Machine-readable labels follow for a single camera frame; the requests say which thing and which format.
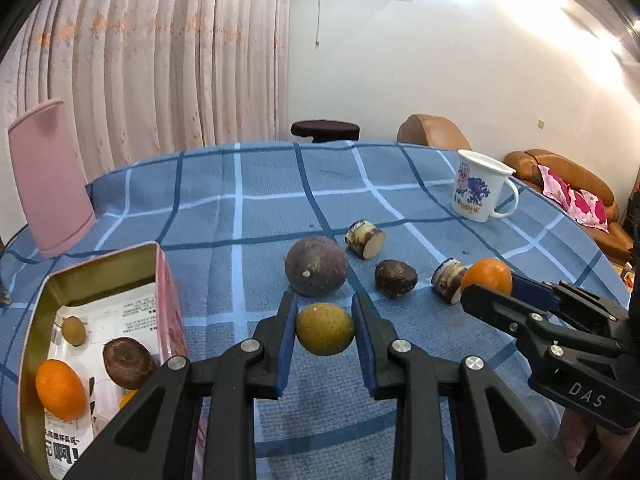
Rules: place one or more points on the pink floral curtain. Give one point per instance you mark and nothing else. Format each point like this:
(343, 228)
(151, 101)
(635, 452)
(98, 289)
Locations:
(140, 78)

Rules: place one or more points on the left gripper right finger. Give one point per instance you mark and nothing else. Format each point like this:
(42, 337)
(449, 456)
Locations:
(443, 405)

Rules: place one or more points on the pink cylindrical canister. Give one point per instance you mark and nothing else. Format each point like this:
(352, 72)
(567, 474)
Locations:
(49, 180)

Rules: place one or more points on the small brown-green kiwi fruit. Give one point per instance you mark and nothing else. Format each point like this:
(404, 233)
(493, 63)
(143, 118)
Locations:
(73, 331)

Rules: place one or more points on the printed paper sheet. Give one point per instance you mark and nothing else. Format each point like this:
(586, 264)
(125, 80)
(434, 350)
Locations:
(127, 314)

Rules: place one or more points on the brown taro chunk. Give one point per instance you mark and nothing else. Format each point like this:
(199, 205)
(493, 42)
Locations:
(127, 362)

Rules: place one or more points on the white enamel mug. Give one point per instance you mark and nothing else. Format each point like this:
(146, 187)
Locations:
(479, 183)

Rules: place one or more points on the tan leather armchair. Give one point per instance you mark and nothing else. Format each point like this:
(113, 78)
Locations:
(432, 131)

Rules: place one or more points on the orange in tray left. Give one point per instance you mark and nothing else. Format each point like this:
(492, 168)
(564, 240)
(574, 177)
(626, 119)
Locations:
(60, 390)

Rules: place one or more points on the dark brown water chestnut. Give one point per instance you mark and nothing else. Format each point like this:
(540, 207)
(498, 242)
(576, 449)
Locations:
(394, 278)

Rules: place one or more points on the pink metal tin tray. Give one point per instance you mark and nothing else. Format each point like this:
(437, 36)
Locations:
(99, 278)

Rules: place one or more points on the dark round stool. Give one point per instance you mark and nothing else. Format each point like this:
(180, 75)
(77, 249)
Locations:
(323, 130)

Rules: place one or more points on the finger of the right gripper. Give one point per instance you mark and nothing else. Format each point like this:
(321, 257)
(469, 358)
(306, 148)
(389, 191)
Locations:
(502, 311)
(566, 301)

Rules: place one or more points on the pink floral cloth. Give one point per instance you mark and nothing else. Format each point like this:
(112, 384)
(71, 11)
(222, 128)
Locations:
(582, 206)

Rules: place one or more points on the brown leather sofa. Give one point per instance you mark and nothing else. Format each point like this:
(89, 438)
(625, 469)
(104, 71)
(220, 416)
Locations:
(616, 244)

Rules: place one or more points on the yellow-green lime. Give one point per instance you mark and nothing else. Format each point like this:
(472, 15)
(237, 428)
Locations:
(324, 329)

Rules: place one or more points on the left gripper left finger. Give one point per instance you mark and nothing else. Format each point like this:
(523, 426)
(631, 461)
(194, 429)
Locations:
(195, 420)

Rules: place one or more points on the blue plaid tablecloth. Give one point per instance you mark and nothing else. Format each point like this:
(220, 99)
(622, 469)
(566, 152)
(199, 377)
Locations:
(226, 219)

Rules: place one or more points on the orange in tray right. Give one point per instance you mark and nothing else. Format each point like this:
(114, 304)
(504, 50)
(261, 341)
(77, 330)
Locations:
(126, 398)

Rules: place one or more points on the orange tangerine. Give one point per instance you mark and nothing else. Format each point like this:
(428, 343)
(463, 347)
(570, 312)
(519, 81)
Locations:
(491, 273)

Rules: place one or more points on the orange in tray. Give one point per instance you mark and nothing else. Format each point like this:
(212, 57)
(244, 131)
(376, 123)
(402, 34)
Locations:
(126, 398)
(60, 390)

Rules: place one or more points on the large purple round fruit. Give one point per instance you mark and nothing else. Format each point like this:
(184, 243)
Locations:
(316, 267)

